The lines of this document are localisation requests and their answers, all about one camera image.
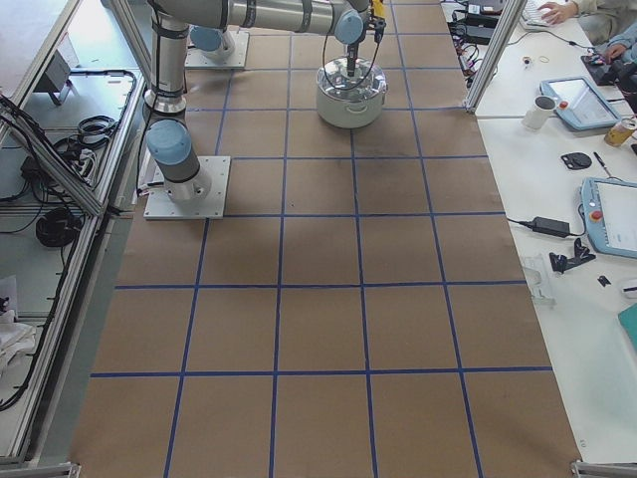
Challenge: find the black power adapter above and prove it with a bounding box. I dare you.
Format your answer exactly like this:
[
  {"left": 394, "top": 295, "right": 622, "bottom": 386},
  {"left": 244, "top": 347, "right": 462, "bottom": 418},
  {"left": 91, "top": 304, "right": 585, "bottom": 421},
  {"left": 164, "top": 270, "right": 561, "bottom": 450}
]
[{"left": 531, "top": 216, "right": 570, "bottom": 238}]

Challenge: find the far teach pendant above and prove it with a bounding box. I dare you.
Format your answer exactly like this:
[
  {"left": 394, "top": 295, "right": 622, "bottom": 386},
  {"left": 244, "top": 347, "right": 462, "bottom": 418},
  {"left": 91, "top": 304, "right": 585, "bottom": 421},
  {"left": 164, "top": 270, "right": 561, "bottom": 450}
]
[{"left": 539, "top": 77, "right": 621, "bottom": 130}]

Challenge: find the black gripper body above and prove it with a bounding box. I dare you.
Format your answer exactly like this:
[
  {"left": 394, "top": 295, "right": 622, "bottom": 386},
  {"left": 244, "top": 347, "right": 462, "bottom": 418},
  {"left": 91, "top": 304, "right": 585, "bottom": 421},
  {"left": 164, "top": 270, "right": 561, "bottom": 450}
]
[{"left": 366, "top": 15, "right": 386, "bottom": 43}]

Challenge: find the mint green electric pot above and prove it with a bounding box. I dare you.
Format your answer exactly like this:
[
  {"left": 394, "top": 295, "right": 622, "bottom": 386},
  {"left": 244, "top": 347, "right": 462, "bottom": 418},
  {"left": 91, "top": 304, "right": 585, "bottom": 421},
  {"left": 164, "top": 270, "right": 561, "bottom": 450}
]
[{"left": 316, "top": 57, "right": 387, "bottom": 129}]

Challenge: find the white mug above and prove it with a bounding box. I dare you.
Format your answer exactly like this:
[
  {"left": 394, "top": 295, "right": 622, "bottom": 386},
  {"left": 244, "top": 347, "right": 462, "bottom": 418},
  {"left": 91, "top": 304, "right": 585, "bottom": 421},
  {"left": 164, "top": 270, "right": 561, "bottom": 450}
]
[{"left": 522, "top": 95, "right": 556, "bottom": 130}]

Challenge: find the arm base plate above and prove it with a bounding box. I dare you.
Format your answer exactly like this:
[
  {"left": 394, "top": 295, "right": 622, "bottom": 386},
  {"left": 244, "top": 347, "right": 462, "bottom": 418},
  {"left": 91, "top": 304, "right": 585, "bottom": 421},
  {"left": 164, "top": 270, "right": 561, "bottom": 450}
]
[
  {"left": 185, "top": 27, "right": 250, "bottom": 70},
  {"left": 143, "top": 155, "right": 231, "bottom": 220}
]

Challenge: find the yellow corn cob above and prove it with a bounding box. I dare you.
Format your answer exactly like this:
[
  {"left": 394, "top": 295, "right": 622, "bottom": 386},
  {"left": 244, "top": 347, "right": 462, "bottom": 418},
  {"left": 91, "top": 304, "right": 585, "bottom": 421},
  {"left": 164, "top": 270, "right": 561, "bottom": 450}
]
[{"left": 371, "top": 0, "right": 386, "bottom": 18}]

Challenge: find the black round case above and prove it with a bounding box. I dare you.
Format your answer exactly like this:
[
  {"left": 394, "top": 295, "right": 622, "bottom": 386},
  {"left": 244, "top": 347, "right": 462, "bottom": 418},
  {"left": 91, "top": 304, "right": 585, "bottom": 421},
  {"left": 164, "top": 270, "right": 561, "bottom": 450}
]
[{"left": 560, "top": 151, "right": 592, "bottom": 170}]

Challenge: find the black cable coil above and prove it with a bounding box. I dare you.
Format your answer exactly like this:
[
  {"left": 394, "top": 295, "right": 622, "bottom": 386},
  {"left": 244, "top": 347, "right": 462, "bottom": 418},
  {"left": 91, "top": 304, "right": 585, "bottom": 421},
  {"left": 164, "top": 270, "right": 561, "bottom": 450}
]
[{"left": 35, "top": 206, "right": 84, "bottom": 249}]

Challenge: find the glass pot lid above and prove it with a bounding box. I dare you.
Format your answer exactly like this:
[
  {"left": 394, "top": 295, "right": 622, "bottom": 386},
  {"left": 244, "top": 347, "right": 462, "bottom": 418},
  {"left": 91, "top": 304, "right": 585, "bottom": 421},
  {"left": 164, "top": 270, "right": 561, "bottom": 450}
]
[{"left": 317, "top": 57, "right": 387, "bottom": 103}]

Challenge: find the near teach pendant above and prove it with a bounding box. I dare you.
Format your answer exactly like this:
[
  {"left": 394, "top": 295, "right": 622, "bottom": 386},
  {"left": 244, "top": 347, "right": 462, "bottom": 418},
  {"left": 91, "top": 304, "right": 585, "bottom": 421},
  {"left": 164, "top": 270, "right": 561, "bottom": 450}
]
[{"left": 580, "top": 177, "right": 636, "bottom": 259}]

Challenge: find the yellow drink can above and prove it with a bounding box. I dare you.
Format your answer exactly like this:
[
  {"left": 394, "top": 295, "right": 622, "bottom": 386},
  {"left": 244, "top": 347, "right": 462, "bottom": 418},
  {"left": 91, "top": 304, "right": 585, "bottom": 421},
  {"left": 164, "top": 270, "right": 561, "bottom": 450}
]
[{"left": 604, "top": 118, "right": 637, "bottom": 147}]

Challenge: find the teach pendant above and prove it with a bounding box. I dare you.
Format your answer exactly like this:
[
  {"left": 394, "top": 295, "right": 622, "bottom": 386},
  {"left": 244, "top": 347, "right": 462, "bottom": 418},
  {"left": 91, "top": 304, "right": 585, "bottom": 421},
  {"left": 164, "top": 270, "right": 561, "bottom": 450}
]
[
  {"left": 580, "top": 177, "right": 636, "bottom": 259},
  {"left": 539, "top": 77, "right": 621, "bottom": 130}
]

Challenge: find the person's hand on keyboard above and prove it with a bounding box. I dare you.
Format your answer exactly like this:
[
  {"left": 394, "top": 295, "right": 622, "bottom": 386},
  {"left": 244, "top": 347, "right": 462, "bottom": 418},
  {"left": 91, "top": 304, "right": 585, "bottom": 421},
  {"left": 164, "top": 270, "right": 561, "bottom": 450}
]
[{"left": 539, "top": 1, "right": 579, "bottom": 25}]

